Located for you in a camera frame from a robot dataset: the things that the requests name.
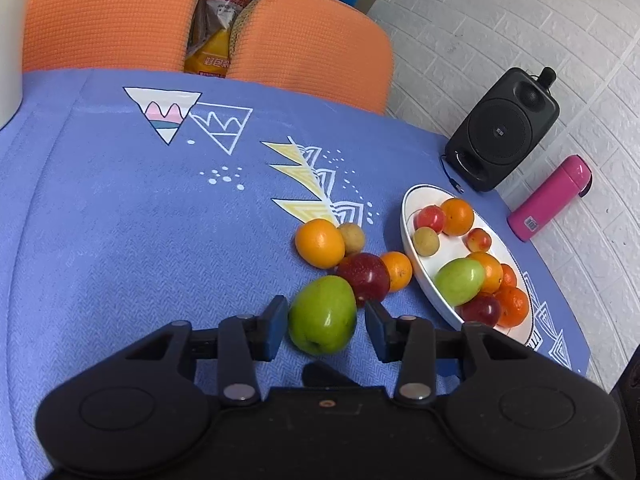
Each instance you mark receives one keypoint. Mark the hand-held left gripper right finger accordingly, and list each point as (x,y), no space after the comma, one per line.
(375,326)

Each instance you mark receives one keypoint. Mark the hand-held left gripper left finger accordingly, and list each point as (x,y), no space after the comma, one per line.
(277,328)

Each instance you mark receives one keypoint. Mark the small red yellow fruit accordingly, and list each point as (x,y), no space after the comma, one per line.
(479,240)

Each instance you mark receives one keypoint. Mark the red apple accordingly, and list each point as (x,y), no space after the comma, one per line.
(364,277)
(480,310)

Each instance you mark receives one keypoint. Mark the small black device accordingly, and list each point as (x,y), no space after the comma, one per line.
(546,76)

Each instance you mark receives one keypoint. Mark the green apple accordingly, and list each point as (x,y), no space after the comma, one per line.
(459,281)
(322,315)

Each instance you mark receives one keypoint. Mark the blue patterned tablecloth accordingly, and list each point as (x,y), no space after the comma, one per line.
(125,210)

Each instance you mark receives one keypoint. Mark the dark orange tangerine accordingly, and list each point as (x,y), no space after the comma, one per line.
(513,306)
(509,276)

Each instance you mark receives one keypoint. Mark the white plate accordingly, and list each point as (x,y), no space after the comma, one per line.
(420,270)

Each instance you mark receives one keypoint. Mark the orange chair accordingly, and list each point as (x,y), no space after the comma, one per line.
(110,15)
(310,40)

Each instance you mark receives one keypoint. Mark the white jug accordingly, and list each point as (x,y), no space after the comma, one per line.
(7,60)

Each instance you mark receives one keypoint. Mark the pink bottle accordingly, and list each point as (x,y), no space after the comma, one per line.
(547,197)

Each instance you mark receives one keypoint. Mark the yellow packet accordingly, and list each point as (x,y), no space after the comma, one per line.
(220,10)

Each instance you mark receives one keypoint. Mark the small yellowish brown fruit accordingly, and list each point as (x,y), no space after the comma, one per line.
(426,241)
(352,238)

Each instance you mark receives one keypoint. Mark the black speaker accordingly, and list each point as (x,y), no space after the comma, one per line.
(500,130)

